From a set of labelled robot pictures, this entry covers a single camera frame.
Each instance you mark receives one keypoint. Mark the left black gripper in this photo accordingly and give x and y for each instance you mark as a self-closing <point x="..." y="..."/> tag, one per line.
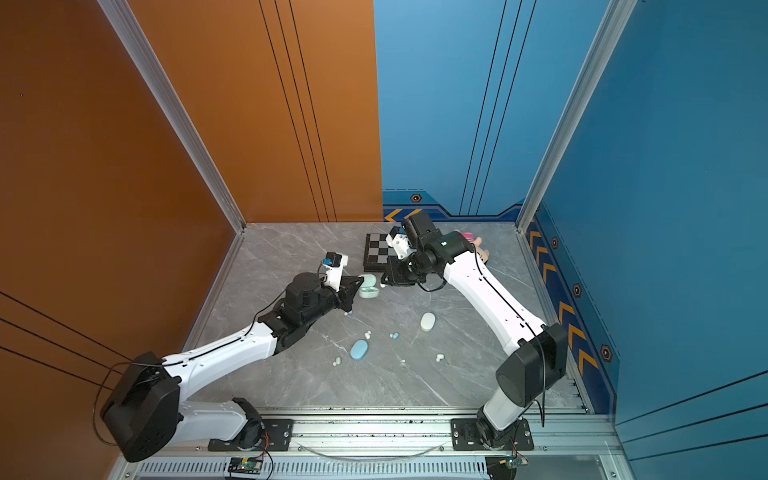
<point x="344" y="292"/>

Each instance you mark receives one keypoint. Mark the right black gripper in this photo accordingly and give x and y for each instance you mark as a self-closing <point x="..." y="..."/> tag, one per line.
<point x="394" y="276"/>

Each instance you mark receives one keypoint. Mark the light blue earbud case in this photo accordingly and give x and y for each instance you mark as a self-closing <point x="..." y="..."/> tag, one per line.
<point x="359" y="349"/>

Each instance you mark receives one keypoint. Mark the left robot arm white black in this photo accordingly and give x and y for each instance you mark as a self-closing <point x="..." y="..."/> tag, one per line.
<point x="152" y="407"/>

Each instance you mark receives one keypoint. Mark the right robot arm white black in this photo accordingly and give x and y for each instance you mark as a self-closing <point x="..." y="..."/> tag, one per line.
<point x="536" y="351"/>

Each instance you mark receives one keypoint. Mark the white earbud case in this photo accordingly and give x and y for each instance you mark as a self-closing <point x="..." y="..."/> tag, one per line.
<point x="427" y="322"/>

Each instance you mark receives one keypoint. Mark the black white chessboard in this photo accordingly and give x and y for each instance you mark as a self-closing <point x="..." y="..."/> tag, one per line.
<point x="376" y="253"/>

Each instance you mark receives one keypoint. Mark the pink plush doll head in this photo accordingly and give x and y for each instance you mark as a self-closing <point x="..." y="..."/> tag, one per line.
<point x="481" y="252"/>

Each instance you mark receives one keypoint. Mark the green circuit board left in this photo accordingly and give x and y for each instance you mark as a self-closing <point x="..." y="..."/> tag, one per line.
<point x="245" y="466"/>

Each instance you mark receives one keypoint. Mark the circuit board right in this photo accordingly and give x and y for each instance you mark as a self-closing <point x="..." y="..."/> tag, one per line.
<point x="514" y="461"/>

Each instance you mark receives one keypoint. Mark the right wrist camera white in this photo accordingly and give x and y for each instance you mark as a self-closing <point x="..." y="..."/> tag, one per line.
<point x="398" y="241"/>

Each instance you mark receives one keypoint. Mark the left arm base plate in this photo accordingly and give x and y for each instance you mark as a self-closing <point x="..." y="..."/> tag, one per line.
<point x="271" y="435"/>

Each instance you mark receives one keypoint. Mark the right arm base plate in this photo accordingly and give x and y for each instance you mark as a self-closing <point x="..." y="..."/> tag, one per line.
<point x="477" y="434"/>

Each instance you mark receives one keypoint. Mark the right aluminium corner post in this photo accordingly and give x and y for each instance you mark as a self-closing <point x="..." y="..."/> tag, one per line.
<point x="609" y="32"/>

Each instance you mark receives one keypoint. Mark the aluminium corner post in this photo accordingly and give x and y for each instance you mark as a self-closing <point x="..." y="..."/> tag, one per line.
<point x="609" y="32"/>
<point x="125" y="24"/>

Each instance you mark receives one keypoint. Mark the left aluminium corner post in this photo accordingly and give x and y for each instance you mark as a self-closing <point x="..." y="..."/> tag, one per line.
<point x="125" y="24"/>

